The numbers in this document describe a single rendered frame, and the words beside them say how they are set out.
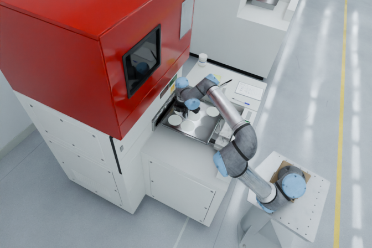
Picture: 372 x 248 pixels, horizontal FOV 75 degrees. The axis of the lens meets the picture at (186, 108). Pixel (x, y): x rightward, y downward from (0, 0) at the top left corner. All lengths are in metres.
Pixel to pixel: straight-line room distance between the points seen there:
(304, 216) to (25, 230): 2.14
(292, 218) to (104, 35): 1.40
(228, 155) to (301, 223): 0.74
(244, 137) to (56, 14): 0.88
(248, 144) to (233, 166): 0.12
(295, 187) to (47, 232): 1.97
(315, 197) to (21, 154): 2.66
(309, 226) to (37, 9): 1.70
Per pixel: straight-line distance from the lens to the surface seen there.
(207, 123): 1.75
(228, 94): 1.90
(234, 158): 1.12
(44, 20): 1.01
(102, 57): 0.90
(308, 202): 1.77
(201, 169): 1.64
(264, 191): 1.36
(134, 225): 2.36
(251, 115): 1.80
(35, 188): 2.73
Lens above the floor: 2.26
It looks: 48 degrees down
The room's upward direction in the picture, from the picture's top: 6 degrees clockwise
